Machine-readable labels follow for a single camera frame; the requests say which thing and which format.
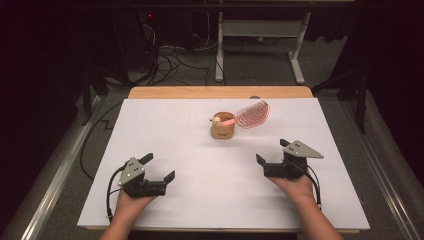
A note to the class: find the small yellow-green ball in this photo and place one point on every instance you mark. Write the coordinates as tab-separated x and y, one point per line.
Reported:
260	39

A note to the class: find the aluminium floor rail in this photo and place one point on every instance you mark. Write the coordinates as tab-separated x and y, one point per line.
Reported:
390	200
55	186

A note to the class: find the dark computer tower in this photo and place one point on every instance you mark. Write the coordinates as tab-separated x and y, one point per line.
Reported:
133	40

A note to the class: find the pink hairbrush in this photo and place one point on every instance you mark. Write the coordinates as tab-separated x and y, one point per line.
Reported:
253	115

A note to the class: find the white metal stand frame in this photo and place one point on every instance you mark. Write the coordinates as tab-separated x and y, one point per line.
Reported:
260	28

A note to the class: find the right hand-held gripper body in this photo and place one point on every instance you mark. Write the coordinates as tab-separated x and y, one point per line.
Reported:
286	170

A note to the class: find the person's right hand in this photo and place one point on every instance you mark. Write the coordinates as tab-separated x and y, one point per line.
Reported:
298	190

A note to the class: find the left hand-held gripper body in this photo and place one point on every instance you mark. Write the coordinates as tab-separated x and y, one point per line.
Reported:
140	189

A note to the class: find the small round-headed figurine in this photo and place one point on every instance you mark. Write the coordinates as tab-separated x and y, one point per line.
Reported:
217	120

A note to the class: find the black floor stand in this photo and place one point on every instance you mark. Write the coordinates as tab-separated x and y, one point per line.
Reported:
87	100
361	106

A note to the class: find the round wooden cup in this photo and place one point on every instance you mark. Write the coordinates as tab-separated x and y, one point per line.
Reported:
222	132

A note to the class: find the white table cover board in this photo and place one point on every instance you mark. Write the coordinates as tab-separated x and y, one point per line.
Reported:
166	133

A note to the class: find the person's left hand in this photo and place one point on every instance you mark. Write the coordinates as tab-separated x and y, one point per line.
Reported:
130	208

